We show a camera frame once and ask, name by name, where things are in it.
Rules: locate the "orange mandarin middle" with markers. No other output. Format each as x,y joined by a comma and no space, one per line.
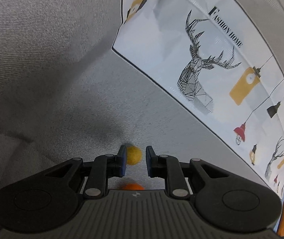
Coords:
132,186

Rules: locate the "small yellow round fruit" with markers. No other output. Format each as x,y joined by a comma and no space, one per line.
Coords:
134,155

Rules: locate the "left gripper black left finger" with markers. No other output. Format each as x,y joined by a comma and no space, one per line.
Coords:
89,180

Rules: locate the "deer print white cushion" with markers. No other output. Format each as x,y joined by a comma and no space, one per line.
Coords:
211,56

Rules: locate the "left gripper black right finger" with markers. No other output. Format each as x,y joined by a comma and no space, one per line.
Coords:
181,179

